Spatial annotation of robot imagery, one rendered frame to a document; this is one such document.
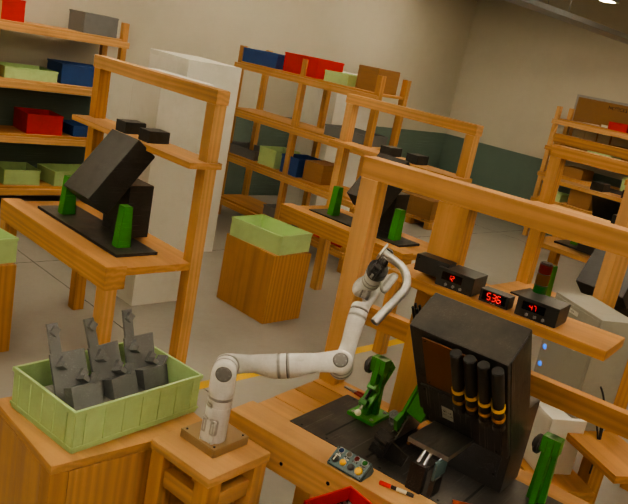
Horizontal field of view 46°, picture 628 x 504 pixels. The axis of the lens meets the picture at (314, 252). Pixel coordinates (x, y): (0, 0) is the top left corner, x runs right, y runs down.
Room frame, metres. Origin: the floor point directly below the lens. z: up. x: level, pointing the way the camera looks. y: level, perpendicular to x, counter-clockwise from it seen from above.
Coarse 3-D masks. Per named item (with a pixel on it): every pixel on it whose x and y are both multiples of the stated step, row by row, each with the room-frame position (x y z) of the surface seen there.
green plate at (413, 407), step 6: (414, 390) 2.54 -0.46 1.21; (414, 396) 2.54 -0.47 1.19; (408, 402) 2.54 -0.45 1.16; (414, 402) 2.54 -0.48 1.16; (408, 408) 2.55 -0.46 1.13; (414, 408) 2.54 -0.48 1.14; (420, 408) 2.53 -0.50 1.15; (408, 414) 2.60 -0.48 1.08; (414, 414) 2.54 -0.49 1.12; (420, 414) 2.52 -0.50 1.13; (420, 420) 2.52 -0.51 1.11
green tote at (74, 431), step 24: (48, 360) 2.70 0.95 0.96; (168, 360) 2.96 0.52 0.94; (24, 384) 2.55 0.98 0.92; (48, 384) 2.71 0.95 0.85; (168, 384) 2.70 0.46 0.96; (192, 384) 2.80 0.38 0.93; (24, 408) 2.54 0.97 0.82; (48, 408) 2.45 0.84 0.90; (72, 408) 2.37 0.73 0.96; (96, 408) 2.42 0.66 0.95; (120, 408) 2.51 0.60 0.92; (144, 408) 2.61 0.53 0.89; (168, 408) 2.71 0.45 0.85; (192, 408) 2.82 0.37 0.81; (48, 432) 2.43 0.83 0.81; (72, 432) 2.36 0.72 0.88; (96, 432) 2.43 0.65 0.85; (120, 432) 2.52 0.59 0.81
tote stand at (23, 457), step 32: (0, 416) 2.57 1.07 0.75; (192, 416) 2.79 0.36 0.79; (0, 448) 2.55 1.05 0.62; (32, 448) 2.36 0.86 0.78; (96, 448) 2.42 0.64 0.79; (128, 448) 2.48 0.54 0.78; (0, 480) 2.53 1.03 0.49; (32, 480) 2.35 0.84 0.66; (64, 480) 2.30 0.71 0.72; (96, 480) 2.39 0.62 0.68; (128, 480) 2.49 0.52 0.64
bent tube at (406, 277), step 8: (384, 248) 2.48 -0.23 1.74; (392, 256) 2.47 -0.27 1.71; (392, 264) 2.47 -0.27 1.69; (400, 264) 2.46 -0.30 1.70; (400, 272) 2.45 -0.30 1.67; (408, 272) 2.44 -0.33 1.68; (408, 280) 2.42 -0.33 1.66; (400, 288) 2.41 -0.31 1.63; (408, 288) 2.41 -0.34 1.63; (400, 296) 2.38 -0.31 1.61; (392, 304) 2.36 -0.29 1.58; (384, 312) 2.33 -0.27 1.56; (376, 320) 2.31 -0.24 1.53
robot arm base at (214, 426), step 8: (208, 400) 2.47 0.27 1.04; (232, 400) 2.50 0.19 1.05; (208, 408) 2.47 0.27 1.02; (216, 408) 2.45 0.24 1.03; (224, 408) 2.46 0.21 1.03; (208, 416) 2.46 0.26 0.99; (216, 416) 2.45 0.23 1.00; (224, 416) 2.46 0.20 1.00; (208, 424) 2.46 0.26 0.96; (216, 424) 2.45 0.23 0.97; (224, 424) 2.47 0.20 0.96; (200, 432) 2.47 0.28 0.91; (208, 432) 2.45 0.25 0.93; (216, 432) 2.45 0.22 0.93; (224, 432) 2.48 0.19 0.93; (208, 440) 2.45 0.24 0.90; (216, 440) 2.46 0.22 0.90; (224, 440) 2.49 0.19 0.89
